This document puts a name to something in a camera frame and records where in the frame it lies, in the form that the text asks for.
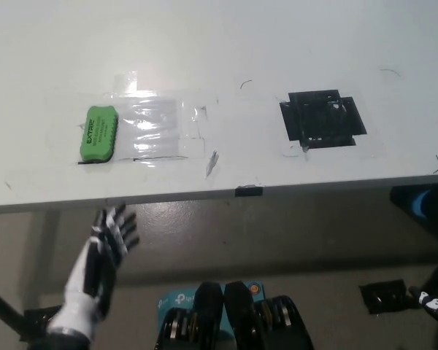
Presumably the teal tp-link box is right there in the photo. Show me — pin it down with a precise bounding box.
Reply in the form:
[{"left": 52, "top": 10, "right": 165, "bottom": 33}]
[{"left": 157, "top": 281, "right": 266, "bottom": 335}]

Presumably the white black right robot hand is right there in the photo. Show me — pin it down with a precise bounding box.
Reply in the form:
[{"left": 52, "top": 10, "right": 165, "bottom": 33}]
[{"left": 408, "top": 286, "right": 438, "bottom": 329}]

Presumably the black tape square patch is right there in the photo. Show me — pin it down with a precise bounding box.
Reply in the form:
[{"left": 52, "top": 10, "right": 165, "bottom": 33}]
[{"left": 279, "top": 89, "right": 368, "bottom": 149}]

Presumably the green whiteboard eraser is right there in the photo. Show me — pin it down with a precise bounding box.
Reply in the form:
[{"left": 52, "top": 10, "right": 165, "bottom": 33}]
[{"left": 77, "top": 105, "right": 120, "bottom": 163}]

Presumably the black and blue object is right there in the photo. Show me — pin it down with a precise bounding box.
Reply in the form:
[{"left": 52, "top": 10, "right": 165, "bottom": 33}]
[{"left": 389, "top": 185, "right": 438, "bottom": 240}]

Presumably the small black tape strip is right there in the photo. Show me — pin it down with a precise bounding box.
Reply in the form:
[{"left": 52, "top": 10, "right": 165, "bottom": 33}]
[{"left": 235, "top": 185, "right": 264, "bottom": 198}]

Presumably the clear plastic sheet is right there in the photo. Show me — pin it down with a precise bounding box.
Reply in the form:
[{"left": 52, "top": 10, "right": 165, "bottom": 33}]
[{"left": 116, "top": 96, "right": 180, "bottom": 160}]

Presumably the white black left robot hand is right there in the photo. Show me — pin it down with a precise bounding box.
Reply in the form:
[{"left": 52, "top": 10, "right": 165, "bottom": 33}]
[{"left": 46, "top": 202, "right": 140, "bottom": 342}]

